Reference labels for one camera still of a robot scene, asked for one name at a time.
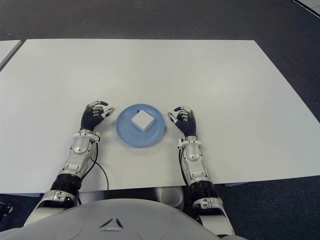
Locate white side table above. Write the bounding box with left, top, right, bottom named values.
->
left=0, top=39, right=23, bottom=72

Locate white charger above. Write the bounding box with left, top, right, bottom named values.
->
left=131, top=109, right=156, bottom=133

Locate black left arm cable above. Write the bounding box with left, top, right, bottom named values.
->
left=77, top=139, right=109, bottom=201

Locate grey robot leg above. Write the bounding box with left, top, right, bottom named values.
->
left=152, top=186, right=186, bottom=209

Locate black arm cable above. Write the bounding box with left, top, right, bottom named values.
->
left=178, top=146, right=192, bottom=192
left=77, top=139, right=109, bottom=201

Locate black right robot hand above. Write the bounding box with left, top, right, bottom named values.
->
left=166, top=105, right=200, bottom=138

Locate grey robot torso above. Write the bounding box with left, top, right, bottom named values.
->
left=0, top=197, right=224, bottom=240

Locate blue plate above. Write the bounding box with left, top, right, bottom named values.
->
left=115, top=102, right=167, bottom=149

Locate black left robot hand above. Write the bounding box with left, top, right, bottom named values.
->
left=79, top=100, right=116, bottom=132

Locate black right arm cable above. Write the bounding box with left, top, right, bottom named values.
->
left=178, top=146, right=192, bottom=192

